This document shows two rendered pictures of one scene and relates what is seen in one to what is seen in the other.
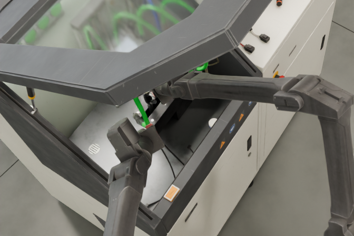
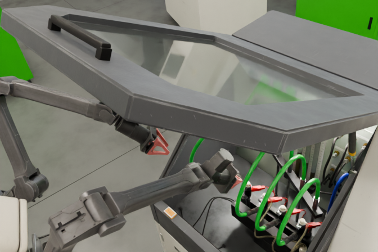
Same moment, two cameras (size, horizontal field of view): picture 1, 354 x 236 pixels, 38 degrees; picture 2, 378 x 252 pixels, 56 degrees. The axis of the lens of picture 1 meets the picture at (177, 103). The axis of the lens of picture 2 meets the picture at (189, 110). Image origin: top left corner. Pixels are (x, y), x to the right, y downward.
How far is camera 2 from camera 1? 1.21 m
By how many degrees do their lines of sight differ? 60
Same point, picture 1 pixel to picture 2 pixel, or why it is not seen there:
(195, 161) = (193, 234)
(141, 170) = (102, 115)
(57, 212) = not seen: hidden behind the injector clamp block
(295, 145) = not seen: outside the picture
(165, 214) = (157, 208)
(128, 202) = (80, 103)
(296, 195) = not seen: outside the picture
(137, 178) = (96, 112)
